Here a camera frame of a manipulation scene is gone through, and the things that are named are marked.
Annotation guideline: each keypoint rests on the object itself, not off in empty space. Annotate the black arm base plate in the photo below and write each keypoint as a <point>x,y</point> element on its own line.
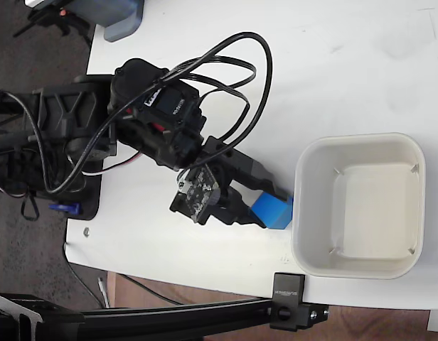
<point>92,193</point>

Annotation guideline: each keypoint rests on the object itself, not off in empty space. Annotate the black six-joint robot arm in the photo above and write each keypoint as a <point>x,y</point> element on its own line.
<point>158,106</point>

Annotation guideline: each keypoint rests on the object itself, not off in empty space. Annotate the blue-gray plastic device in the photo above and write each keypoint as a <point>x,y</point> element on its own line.
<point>121,17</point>

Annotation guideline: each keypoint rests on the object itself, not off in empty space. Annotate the blue cube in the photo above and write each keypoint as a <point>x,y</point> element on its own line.
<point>272,213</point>

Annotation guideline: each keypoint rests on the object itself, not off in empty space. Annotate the small metal nut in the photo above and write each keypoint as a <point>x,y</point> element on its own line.
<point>86,232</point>

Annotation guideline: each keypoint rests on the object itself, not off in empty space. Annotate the white square plastic bowl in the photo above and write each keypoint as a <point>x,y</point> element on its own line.
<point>364,213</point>

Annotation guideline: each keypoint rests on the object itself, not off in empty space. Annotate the black tripod stand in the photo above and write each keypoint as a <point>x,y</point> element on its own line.
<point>52,19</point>

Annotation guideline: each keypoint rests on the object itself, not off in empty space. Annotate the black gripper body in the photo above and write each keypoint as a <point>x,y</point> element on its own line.
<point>229,163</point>

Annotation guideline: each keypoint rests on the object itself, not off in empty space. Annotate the black table clamp bracket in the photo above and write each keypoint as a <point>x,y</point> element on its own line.
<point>288,302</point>

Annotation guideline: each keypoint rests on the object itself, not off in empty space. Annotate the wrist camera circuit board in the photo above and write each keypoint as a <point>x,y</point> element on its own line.
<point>199,193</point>

